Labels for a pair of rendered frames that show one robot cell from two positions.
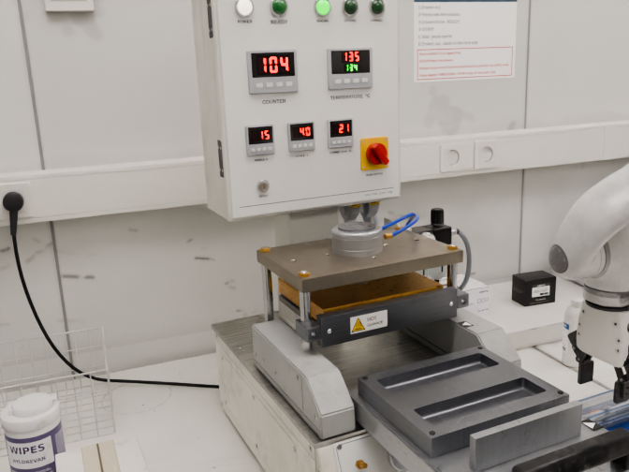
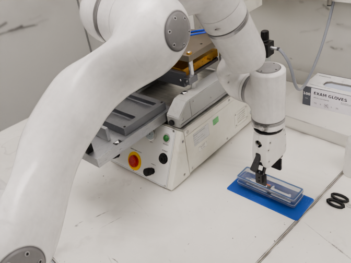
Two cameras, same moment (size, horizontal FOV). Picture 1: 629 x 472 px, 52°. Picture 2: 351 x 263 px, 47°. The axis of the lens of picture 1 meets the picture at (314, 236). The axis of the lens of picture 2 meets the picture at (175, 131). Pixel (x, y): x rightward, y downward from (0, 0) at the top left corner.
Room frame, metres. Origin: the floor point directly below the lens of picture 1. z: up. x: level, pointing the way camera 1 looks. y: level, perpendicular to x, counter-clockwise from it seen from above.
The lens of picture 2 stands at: (0.53, -1.22, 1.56)
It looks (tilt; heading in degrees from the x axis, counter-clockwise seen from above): 33 degrees down; 71
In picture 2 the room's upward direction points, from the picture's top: 9 degrees counter-clockwise
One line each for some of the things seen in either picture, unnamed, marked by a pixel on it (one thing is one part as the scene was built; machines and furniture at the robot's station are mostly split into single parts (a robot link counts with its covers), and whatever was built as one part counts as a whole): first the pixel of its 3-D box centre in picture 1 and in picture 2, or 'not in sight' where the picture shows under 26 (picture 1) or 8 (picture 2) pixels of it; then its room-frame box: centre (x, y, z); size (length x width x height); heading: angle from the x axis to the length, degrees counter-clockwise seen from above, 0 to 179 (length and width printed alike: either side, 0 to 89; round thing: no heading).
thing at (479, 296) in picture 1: (436, 302); (341, 94); (1.47, -0.29, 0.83); 0.23 x 0.12 x 0.07; 115
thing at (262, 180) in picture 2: (628, 386); (258, 177); (0.98, -0.51, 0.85); 0.03 x 0.03 x 0.07; 24
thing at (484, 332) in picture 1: (458, 334); (197, 98); (0.96, -0.22, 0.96); 0.26 x 0.05 x 0.07; 24
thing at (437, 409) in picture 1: (459, 393); (123, 109); (0.73, -0.17, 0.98); 0.20 x 0.17 x 0.03; 114
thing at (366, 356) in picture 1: (350, 350); (187, 85); (1.00, -0.05, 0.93); 0.46 x 0.35 x 0.01; 24
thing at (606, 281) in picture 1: (611, 246); (266, 91); (1.03, -0.49, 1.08); 0.09 x 0.08 x 0.13; 109
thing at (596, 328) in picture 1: (607, 327); (268, 140); (1.03, -0.49, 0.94); 0.10 x 0.08 x 0.11; 24
